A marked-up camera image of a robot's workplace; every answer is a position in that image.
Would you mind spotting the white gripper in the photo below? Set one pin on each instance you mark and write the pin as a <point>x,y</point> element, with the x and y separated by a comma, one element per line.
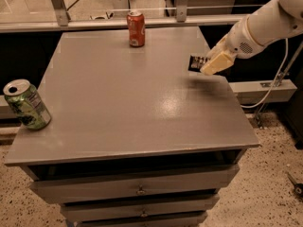
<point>239,41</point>

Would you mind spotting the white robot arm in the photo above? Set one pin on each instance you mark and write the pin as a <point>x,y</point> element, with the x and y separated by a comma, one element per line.
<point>276,20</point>

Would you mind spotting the red coke can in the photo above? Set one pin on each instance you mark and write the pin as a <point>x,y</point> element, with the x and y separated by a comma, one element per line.
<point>136,26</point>

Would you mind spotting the green soda can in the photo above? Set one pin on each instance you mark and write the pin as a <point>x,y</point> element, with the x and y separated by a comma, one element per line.
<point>25,101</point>

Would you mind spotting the grey drawer cabinet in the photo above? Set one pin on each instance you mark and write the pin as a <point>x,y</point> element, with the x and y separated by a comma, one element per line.
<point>121,110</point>

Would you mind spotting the top grey drawer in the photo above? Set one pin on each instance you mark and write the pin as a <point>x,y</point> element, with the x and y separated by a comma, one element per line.
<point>135,185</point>

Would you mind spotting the grey drawer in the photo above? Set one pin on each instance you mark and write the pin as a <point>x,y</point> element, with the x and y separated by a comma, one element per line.
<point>141,209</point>
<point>187,219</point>
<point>135,185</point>

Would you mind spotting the middle grey drawer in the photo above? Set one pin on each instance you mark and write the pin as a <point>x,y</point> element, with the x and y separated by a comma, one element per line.
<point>141,209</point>

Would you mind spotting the black tool on floor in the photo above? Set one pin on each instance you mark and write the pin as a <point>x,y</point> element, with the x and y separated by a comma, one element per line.
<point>298,187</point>

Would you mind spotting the metal window railing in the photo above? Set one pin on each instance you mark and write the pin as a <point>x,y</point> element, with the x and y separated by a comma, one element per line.
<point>62,15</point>

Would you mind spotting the bottom grey drawer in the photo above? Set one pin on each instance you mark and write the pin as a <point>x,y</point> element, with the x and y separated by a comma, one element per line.
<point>187,219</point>

